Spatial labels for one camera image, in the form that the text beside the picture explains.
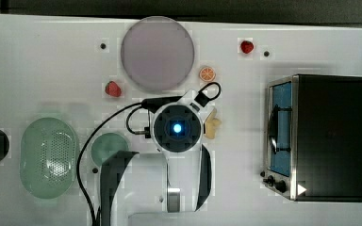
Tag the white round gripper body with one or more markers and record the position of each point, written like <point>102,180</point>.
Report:
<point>177,126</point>

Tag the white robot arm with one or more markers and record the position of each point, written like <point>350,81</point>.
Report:
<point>176,178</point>

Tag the green oval strainer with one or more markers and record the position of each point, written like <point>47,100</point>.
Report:
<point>49,148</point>

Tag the orange slice toy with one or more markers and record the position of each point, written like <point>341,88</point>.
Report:
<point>207,74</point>

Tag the small green bowl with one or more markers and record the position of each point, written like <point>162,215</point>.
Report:
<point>107,145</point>

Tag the grey round plate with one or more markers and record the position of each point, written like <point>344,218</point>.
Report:
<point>157,53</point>

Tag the red strawberry toy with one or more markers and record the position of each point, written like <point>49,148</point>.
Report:
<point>246,47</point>
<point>113,89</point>

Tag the silver toaster oven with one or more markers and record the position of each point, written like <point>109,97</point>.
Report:
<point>313,138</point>

